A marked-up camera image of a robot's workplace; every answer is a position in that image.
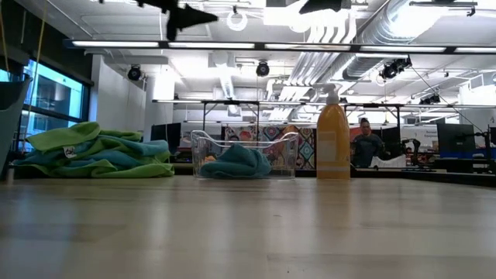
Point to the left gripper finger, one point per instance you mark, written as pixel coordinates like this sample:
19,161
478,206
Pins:
190,12
190,21

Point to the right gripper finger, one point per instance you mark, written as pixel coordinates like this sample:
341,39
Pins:
325,5

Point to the blue microfiber towel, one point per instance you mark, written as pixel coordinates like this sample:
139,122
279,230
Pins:
236,162
128,149

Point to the black background robot arm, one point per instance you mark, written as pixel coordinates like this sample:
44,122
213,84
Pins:
414,149

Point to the black overhead light bar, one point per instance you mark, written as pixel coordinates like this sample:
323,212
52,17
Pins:
162,44

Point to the black ceiling spotlight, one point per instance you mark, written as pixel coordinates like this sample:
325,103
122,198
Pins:
134,73
430,98
395,67
262,68

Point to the black monitor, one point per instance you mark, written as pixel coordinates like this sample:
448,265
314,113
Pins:
166,135
456,137

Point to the orange spray bottle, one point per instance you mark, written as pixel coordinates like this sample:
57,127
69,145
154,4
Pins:
332,147

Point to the colourful patterned panel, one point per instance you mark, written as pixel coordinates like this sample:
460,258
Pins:
306,147

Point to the large window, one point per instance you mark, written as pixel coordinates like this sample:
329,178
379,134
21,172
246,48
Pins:
54,93

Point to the person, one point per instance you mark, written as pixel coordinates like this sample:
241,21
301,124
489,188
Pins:
366,149

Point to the clear plastic basket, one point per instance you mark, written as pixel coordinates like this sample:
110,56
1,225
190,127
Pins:
290,162

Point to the silver ventilation duct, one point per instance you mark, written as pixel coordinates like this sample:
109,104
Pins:
372,58

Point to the black background rig frame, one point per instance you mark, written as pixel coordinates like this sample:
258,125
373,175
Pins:
232,102
372,105

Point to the black aluminium table frame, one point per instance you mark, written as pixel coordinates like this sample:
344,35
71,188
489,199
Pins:
426,176

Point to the small grey post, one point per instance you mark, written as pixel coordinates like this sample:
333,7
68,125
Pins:
10,174

